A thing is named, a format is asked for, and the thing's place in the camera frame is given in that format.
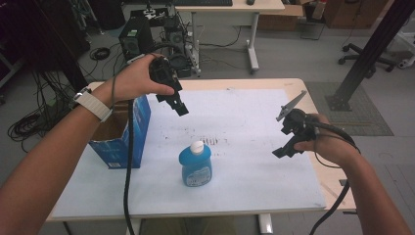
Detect person's olive trousers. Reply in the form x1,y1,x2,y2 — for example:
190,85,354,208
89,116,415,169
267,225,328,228
139,215,237,235

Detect black keyboard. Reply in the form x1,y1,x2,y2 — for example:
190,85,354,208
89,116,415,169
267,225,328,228
174,0,234,7

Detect person's right hand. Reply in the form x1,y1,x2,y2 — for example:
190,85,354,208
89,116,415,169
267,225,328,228
293,113,359,167

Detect blue cardboard box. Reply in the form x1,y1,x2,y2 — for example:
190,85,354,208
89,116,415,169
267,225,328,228
88,95,152,169

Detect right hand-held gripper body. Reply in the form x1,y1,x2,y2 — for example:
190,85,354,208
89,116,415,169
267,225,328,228
276,90,320,145

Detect bundle of black cables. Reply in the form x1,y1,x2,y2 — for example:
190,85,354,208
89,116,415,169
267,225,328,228
7,70,77,154

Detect black office chair base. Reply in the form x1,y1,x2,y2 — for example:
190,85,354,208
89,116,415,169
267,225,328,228
338,42,397,79

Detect white desk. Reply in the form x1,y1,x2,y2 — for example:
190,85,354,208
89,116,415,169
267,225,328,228
173,0,286,75

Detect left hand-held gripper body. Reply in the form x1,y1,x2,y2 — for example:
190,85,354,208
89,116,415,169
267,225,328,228
149,56,184,96

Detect white band wristwatch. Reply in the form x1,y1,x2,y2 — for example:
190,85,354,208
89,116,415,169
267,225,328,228
72,86,114,123

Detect black computer tower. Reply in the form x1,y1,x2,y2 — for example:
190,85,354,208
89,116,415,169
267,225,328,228
117,16,155,62

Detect blue bottle with white cap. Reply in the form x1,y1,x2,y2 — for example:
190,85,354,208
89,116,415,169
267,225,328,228
178,140,213,188

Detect small black cable coil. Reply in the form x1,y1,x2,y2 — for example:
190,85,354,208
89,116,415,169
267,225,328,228
89,46,112,62

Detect brown cardboard box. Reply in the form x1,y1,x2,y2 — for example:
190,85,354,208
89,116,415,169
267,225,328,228
256,3,305,32

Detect open computer case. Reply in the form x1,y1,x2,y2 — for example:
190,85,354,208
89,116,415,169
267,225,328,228
161,15,194,78

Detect wooden cabinet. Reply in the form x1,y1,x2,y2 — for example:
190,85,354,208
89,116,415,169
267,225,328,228
322,0,390,29

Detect thick black gripper cable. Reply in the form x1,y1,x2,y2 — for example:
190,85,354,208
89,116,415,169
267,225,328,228
122,98,137,235
307,120,362,235

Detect black metal post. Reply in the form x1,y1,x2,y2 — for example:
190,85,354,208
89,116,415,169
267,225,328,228
325,0,415,113

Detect person's left hand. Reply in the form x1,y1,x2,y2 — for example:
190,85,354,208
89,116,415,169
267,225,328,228
92,53,176,111

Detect grey floor mat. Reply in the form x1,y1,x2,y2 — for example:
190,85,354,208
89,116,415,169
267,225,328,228
303,80,394,137

